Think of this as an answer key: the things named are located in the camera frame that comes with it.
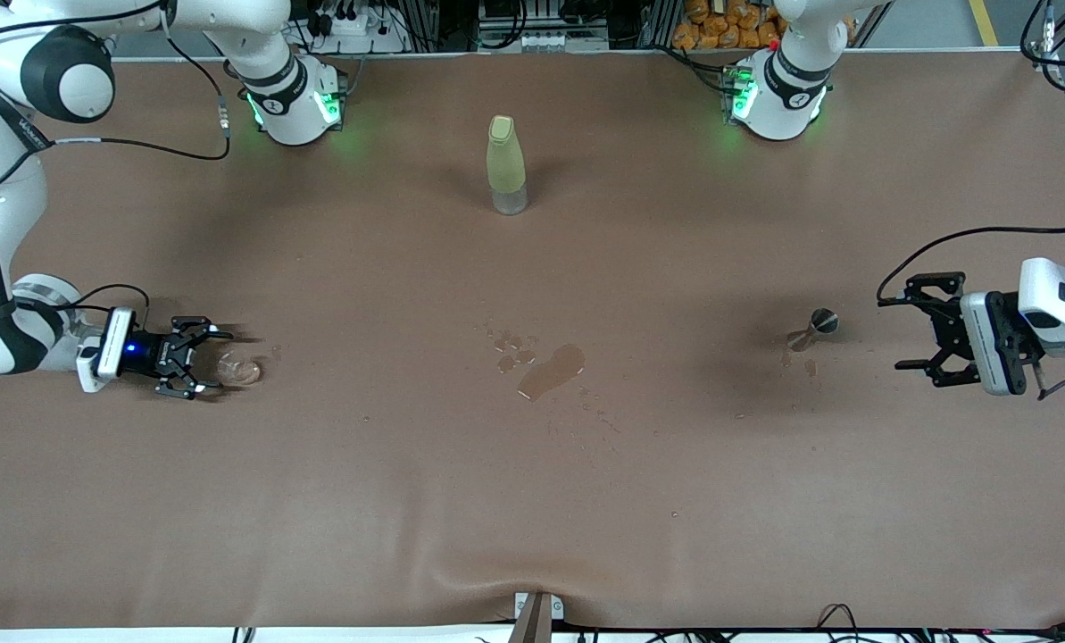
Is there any small clear glass cup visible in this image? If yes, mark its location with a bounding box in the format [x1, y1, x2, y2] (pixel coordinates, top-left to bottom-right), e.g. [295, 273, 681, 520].
[215, 350, 265, 388]

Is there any silver metal jigger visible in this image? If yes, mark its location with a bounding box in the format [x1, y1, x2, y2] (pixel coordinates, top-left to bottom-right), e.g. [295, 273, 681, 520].
[786, 308, 839, 351]

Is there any orange snack bag pile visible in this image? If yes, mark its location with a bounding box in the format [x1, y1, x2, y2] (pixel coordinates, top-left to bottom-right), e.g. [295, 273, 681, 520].
[672, 0, 787, 50]

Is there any white power strip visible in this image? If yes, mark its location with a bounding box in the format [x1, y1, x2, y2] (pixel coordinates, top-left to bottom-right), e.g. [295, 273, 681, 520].
[304, 7, 408, 54]

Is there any yellow-green frosted bottle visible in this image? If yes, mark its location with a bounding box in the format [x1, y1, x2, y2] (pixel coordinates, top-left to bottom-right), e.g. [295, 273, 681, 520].
[486, 114, 529, 216]

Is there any brown liquid puddle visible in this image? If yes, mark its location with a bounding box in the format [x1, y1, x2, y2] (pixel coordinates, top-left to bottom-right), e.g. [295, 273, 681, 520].
[516, 344, 587, 402]

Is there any brown table cover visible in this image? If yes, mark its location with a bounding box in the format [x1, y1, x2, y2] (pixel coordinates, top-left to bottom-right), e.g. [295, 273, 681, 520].
[0, 49, 1065, 630]

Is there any grey electronics rack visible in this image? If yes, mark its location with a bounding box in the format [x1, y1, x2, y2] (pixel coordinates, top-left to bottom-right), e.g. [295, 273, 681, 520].
[477, 0, 612, 53]

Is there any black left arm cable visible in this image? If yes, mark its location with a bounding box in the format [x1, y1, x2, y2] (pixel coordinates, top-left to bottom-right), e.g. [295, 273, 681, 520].
[876, 223, 1065, 306]

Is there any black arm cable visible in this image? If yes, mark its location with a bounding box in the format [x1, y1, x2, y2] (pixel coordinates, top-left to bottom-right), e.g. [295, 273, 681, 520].
[876, 223, 1065, 306]
[0, 0, 232, 331]

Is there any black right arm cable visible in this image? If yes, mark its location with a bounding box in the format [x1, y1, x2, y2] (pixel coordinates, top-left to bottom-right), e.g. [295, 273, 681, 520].
[0, 0, 232, 331]

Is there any black cable loop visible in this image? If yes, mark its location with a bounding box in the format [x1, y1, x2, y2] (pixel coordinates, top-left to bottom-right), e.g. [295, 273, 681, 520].
[816, 604, 863, 637]

